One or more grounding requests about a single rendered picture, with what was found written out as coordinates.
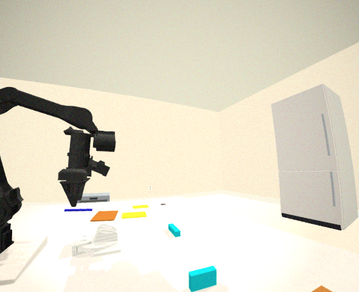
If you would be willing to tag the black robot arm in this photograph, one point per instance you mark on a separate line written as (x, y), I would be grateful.
(11, 199)

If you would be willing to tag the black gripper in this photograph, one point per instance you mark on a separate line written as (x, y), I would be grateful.
(74, 177)

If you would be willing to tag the cyan rectangular block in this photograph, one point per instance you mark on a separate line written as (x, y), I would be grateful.
(202, 278)

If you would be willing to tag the cyan rectangular bar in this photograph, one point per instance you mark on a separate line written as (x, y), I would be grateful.
(174, 230)

